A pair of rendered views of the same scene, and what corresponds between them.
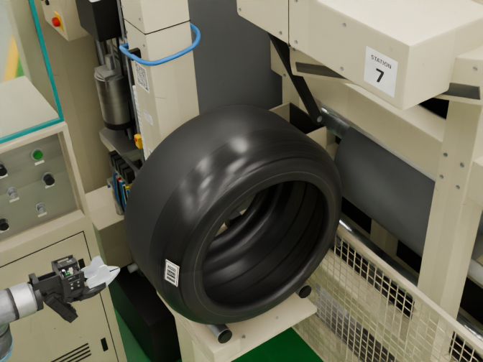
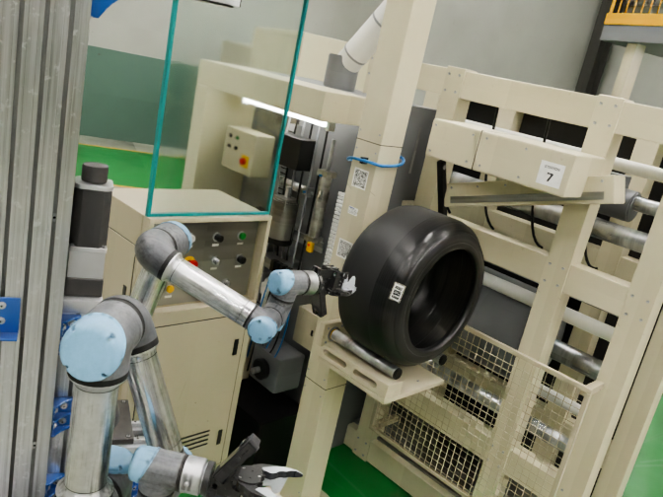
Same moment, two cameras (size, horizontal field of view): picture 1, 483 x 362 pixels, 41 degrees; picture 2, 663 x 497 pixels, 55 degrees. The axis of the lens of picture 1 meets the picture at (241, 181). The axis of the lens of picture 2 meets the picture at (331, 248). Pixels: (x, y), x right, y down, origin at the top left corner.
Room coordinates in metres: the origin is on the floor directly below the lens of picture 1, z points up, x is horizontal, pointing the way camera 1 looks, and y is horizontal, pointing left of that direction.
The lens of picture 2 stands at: (-0.78, 0.96, 1.91)
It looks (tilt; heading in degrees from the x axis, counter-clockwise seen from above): 16 degrees down; 344
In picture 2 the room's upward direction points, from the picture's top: 12 degrees clockwise
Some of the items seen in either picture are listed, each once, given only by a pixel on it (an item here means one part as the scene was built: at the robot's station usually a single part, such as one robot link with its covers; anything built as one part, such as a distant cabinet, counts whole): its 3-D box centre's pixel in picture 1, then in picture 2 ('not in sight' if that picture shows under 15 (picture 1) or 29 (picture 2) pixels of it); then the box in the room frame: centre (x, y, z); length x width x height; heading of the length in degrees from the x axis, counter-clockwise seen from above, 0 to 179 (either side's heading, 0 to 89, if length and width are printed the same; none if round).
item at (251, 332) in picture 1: (234, 299); (381, 369); (1.38, 0.04, 0.80); 0.37 x 0.36 x 0.02; 121
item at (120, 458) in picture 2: not in sight; (107, 478); (0.55, 1.00, 0.88); 0.13 x 0.12 x 0.14; 163
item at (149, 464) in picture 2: not in sight; (158, 468); (0.38, 0.90, 1.04); 0.11 x 0.08 x 0.09; 73
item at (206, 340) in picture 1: (195, 312); (359, 367); (1.31, 0.16, 0.84); 0.36 x 0.09 x 0.06; 31
